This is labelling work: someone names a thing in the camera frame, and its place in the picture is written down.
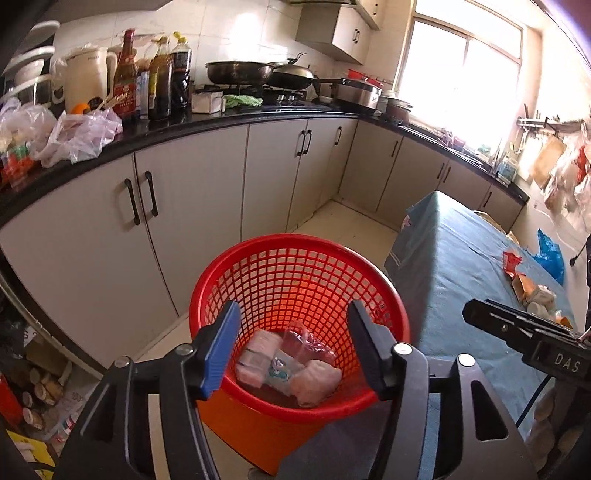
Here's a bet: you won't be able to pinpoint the cluster of small jars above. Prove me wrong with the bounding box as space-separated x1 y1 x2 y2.
21 364 65 428

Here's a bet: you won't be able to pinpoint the black lidded wok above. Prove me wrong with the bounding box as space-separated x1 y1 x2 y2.
267 52 345 92

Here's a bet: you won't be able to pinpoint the white base cabinets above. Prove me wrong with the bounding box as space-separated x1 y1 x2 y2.
0 113 529 370

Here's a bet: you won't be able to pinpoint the wall cabinet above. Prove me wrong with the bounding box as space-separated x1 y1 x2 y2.
295 4 374 64

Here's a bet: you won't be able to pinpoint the gas stove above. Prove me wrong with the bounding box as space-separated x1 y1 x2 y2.
193 83 331 110

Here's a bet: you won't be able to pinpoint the dark cooking pot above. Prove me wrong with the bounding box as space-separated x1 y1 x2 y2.
385 96 415 126

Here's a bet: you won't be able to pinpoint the orange cardboard box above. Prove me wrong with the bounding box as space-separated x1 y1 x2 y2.
512 273 539 303

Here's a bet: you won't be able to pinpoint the blue plastic bag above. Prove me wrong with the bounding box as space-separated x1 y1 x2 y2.
530 228 566 284

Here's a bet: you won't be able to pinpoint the dark soy sauce bottle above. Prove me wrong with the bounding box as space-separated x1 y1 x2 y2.
148 36 175 123

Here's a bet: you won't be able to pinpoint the blue tablecloth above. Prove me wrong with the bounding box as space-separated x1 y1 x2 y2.
277 191 578 480

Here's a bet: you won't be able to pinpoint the red green packages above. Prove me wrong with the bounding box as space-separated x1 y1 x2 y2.
0 141 38 188

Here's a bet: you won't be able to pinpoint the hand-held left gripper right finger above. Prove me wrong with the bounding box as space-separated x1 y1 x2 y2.
347 300 539 480

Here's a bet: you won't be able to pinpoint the metal wall rack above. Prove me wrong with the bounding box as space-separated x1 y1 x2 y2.
516 115 591 137

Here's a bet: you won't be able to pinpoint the red label sauce bottle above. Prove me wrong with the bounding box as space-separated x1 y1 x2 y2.
113 28 140 121

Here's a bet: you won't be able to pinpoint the red plastic basket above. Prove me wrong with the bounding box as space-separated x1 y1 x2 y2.
189 234 411 423

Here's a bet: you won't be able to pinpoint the white carton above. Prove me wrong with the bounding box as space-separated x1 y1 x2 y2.
531 285 557 308

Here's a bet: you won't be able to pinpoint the red container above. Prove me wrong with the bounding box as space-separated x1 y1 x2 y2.
346 68 385 88

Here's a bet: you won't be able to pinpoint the small white blue bottle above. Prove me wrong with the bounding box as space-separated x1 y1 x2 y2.
137 69 151 116

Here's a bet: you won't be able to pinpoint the blue cable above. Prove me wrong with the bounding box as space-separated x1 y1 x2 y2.
516 375 552 428

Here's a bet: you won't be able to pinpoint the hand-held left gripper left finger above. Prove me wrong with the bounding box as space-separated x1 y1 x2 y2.
53 300 243 480

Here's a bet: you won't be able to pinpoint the white blue packet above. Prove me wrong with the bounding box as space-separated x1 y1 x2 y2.
265 348 305 395

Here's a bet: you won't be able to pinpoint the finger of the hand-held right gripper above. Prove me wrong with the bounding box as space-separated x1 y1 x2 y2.
485 300 580 340
463 299 539 344

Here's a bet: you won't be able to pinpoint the wooden cutting board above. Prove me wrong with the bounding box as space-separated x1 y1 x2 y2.
529 136 568 189

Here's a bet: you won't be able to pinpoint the red carton box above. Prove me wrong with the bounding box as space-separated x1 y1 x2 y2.
502 249 525 280

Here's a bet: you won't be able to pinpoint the hanging plastic bags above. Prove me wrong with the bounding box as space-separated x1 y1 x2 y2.
542 131 591 227

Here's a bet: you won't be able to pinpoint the orange plastic stool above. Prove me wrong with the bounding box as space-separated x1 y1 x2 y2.
201 388 324 476

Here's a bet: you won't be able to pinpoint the white plastic bag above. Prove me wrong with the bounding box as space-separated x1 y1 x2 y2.
0 98 58 153

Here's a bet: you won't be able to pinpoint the clear pink plastic bag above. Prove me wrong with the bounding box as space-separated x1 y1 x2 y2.
283 320 338 365

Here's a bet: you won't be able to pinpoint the yellow paper package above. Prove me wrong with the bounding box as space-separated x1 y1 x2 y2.
7 429 54 476

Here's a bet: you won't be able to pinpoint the white electric kettle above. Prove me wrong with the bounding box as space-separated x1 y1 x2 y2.
64 46 119 114

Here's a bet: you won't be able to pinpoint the blue white container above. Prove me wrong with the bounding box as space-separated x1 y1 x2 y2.
496 150 520 184

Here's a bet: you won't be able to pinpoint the white box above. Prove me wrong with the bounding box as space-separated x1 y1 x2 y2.
191 90 227 114

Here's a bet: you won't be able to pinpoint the window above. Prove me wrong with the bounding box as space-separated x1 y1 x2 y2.
396 16 527 151

